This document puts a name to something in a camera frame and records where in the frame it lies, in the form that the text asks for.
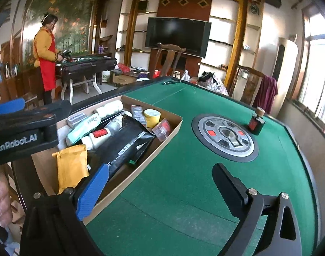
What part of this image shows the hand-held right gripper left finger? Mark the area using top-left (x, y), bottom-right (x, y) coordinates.
top-left (19, 163), bottom-right (110, 256)

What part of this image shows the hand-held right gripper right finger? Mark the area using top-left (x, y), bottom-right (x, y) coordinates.
top-left (212, 163), bottom-right (303, 256)

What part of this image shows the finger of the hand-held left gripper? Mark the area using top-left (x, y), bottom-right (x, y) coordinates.
top-left (0, 100), bottom-right (72, 133)
top-left (0, 98), bottom-right (26, 116)

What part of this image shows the yellow paper packet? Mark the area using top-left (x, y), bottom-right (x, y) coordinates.
top-left (52, 144), bottom-right (90, 195)

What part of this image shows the cardboard box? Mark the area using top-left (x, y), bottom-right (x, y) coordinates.
top-left (32, 94), bottom-right (183, 226)

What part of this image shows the white bottle with red label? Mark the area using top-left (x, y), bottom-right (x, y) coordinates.
top-left (81, 128), bottom-right (112, 150)

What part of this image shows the teal and white box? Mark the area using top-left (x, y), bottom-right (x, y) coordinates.
top-left (66, 113), bottom-right (102, 147)

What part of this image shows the black pouch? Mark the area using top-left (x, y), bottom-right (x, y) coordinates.
top-left (86, 114), bottom-right (156, 182)

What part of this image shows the small red pack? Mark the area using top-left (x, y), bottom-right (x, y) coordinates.
top-left (152, 119), bottom-right (171, 141)

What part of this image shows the person's left hand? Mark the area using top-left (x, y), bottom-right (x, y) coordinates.
top-left (0, 181), bottom-right (13, 229)

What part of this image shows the white soft item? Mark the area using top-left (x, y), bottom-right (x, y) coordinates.
top-left (57, 127), bottom-right (72, 150)

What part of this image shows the round grey table control panel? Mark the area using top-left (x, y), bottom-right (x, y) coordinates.
top-left (191, 113), bottom-right (259, 163)

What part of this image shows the clear plastic bottle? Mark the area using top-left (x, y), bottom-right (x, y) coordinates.
top-left (105, 115), bottom-right (125, 134)

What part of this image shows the dark glass bottle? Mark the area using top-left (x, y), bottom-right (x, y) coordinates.
top-left (248, 107), bottom-right (266, 135)

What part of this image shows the dark mahjong table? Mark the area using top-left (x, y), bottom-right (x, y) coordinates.
top-left (55, 55), bottom-right (117, 94)

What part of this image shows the white cylindrical bottle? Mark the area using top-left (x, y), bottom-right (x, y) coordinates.
top-left (95, 100), bottom-right (124, 118)

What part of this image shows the yellow tape roll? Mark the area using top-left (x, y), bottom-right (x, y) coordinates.
top-left (144, 109), bottom-right (161, 128)

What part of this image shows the low wooden cabinet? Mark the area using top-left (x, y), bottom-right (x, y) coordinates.
top-left (110, 69), bottom-right (142, 87)

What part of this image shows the purple cloth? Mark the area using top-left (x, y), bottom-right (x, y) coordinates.
top-left (254, 75), bottom-right (279, 116)

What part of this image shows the wooden chair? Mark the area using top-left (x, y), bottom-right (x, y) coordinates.
top-left (153, 43), bottom-right (187, 79)
top-left (228, 63), bottom-right (267, 107)

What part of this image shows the pile of clothes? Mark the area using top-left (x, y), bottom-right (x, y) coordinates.
top-left (197, 71), bottom-right (229, 96)

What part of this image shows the standing beige air conditioner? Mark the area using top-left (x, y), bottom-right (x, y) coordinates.
top-left (272, 37), bottom-right (299, 100)

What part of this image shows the window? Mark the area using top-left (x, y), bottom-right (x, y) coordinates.
top-left (290, 0), bottom-right (325, 134)

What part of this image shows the black flat television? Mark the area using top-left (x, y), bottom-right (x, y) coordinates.
top-left (145, 17), bottom-right (212, 58)

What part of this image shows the large landscape wall painting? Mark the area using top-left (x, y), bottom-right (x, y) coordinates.
top-left (22, 0), bottom-right (103, 68)

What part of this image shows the wooden wall shelf unit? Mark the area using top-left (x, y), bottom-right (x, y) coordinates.
top-left (117, 0), bottom-right (265, 86)

